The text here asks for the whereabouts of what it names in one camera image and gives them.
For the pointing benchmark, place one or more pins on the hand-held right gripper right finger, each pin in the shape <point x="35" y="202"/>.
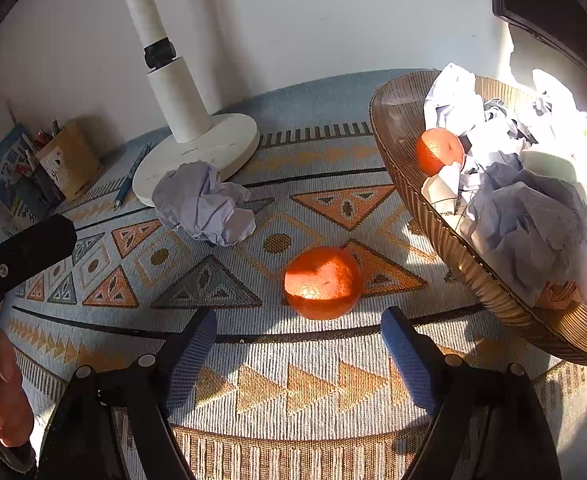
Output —
<point x="411" y="360"/>

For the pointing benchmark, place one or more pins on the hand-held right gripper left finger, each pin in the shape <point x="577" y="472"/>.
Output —
<point x="188" y="360"/>

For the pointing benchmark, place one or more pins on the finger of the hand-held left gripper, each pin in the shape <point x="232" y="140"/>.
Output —
<point x="28" y="255"/>

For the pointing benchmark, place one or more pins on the amber ribbed glass bowl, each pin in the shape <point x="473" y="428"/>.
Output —
<point x="473" y="280"/>

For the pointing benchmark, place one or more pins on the orange tangerine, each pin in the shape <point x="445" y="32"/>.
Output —
<point x="438" y="151"/>
<point x="323" y="282"/>

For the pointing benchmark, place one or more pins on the small orange box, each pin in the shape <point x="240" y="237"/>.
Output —
<point x="556" y="294"/>

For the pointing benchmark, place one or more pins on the person's left hand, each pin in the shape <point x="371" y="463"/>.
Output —
<point x="10" y="410"/>

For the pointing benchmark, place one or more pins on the patterned woven table mat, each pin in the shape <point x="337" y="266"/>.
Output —
<point x="283" y="390"/>

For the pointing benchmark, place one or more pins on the cardboard pen holder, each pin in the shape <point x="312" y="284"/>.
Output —
<point x="70" y="160"/>

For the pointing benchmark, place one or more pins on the bunch of dark pens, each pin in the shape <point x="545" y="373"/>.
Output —
<point x="50" y="131"/>

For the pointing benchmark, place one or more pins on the blue pen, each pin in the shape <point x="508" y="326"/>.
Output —
<point x="131" y="177"/>

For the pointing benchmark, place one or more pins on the white desk lamp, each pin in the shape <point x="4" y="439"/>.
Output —
<point x="178" y="105"/>

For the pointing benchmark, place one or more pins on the black monitor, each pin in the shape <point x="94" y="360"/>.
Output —
<point x="558" y="5"/>

